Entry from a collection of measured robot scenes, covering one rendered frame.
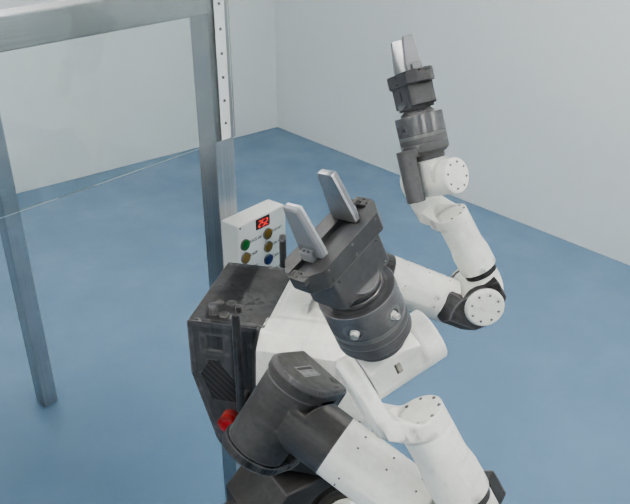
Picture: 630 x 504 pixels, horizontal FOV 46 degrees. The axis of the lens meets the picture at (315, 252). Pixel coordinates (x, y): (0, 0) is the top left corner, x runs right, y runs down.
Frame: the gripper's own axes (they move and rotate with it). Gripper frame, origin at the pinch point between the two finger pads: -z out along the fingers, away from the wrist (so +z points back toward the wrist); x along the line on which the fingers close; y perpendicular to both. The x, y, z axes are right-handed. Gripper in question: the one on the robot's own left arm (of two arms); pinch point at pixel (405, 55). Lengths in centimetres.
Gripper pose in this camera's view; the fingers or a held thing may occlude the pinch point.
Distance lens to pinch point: 140.0
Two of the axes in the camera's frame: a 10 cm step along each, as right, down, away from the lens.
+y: -9.4, 2.6, -2.2
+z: 2.3, 9.6, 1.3
